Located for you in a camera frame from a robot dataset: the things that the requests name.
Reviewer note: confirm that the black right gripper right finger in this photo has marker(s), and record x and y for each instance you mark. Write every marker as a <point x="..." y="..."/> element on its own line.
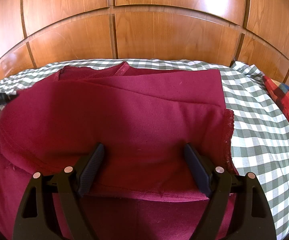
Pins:
<point x="241" y="198"/>

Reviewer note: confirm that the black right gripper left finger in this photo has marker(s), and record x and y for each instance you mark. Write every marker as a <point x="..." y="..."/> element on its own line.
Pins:
<point x="51" y="204"/>

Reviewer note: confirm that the dark red garment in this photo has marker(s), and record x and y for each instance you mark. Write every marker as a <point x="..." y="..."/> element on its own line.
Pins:
<point x="144" y="118"/>

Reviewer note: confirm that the green white checkered bedsheet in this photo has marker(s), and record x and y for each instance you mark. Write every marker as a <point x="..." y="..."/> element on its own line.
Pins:
<point x="260" y="142"/>

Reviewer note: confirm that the wooden panelled wardrobe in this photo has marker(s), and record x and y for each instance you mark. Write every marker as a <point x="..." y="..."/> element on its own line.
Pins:
<point x="34" y="33"/>

